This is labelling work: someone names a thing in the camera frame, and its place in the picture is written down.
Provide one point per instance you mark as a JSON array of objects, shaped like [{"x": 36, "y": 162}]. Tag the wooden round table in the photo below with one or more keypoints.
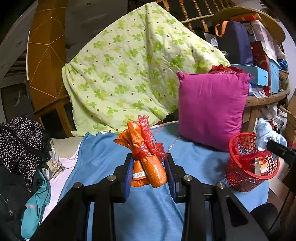
[{"x": 253, "y": 108}]

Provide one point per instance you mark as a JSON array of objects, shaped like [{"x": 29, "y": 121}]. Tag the red plastic mesh basket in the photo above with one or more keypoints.
[{"x": 240, "y": 171}]

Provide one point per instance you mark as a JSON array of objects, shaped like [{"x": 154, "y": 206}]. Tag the magenta pillow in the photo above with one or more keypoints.
[{"x": 211, "y": 107}]

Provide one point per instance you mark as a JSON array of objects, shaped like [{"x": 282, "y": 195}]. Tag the red plastic bag trash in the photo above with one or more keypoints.
[{"x": 150, "y": 146}]

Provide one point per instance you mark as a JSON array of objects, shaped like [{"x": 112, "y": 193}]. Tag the blue fleece blanket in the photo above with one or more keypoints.
[{"x": 149, "y": 213}]

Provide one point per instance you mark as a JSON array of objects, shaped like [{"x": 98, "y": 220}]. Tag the navy blue bag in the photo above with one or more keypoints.
[{"x": 232, "y": 38}]

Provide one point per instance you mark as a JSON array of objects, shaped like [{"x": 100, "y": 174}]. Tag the green clover quilt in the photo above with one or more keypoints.
[{"x": 130, "y": 69}]

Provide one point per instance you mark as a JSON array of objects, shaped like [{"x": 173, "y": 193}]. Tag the light blue tissue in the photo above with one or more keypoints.
[{"x": 265, "y": 133}]

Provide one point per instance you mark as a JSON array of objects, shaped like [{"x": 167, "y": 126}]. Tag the red yellow medicine box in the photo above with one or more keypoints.
[{"x": 260, "y": 166}]

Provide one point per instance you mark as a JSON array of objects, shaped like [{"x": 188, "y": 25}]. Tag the cardboard box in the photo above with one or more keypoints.
[{"x": 290, "y": 132}]

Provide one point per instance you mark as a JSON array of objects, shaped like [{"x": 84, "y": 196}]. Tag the wooden bed headboard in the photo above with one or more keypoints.
[{"x": 195, "y": 15}]

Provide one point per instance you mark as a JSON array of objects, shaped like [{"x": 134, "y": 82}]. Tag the dark red gift box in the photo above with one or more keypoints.
[{"x": 262, "y": 60}]

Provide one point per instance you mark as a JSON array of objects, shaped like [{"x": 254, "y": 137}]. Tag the orange package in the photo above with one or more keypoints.
[{"x": 147, "y": 171}]

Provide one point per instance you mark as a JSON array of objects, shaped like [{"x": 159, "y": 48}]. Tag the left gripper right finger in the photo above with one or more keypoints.
[{"x": 211, "y": 211}]

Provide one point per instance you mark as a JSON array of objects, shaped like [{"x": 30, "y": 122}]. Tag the light blue shoe box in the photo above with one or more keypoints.
[{"x": 259, "y": 76}]

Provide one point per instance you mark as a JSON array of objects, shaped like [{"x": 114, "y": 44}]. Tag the teal garment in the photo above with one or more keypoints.
[{"x": 35, "y": 208}]

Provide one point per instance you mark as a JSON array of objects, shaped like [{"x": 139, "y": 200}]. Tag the black white dotted cloth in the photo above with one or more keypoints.
[{"x": 24, "y": 147}]

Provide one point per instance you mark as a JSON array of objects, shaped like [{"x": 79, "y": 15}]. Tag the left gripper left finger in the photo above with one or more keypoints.
[{"x": 69, "y": 219}]

